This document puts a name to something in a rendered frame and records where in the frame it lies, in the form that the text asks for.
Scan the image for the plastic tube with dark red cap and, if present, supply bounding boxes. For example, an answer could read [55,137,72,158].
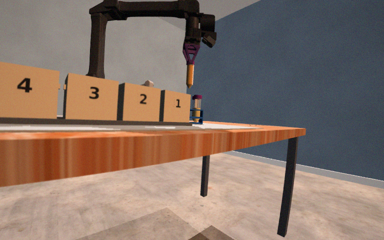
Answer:
[193,95,202,123]

